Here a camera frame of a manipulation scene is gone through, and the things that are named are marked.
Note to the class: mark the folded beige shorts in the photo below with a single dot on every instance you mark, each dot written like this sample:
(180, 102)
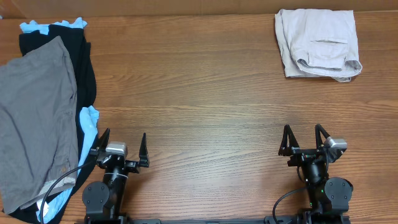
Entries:
(318, 43)

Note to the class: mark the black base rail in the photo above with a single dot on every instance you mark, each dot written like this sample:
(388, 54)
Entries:
(266, 220)

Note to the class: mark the light blue garment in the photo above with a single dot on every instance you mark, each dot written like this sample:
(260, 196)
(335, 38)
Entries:
(56, 204)

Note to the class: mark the black garment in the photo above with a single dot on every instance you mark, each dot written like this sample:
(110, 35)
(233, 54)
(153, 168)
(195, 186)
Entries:
(79, 50)

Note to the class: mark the grey shorts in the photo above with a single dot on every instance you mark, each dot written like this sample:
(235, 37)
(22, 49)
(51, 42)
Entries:
(38, 127)

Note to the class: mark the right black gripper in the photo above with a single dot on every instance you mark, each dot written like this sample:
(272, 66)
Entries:
(303, 155)

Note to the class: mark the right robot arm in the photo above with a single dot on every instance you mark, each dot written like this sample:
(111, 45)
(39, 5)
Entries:
(328, 196)

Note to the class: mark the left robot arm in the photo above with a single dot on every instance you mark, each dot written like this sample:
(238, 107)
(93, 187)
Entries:
(103, 199)

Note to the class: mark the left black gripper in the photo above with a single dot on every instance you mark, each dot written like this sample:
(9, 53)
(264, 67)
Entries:
(143, 160)

